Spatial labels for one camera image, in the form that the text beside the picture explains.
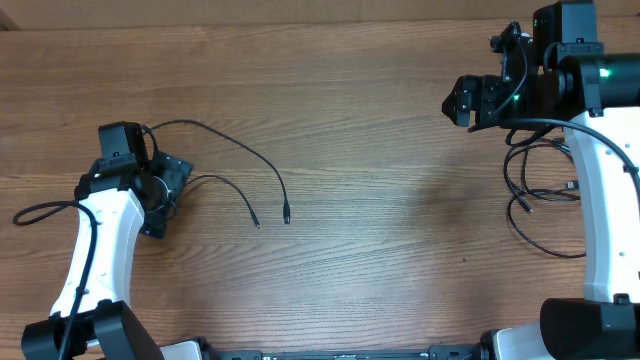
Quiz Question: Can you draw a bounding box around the black cable with white plug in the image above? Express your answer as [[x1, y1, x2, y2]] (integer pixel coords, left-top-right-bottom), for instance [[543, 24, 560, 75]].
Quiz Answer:
[[502, 137, 584, 204]]

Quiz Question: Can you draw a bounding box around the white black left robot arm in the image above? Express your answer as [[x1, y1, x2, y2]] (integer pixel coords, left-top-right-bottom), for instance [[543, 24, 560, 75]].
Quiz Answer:
[[21, 122, 206, 360]]

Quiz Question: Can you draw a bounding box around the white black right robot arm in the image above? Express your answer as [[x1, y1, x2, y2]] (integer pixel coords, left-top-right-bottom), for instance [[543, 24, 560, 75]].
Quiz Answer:
[[428, 1, 639, 359]]

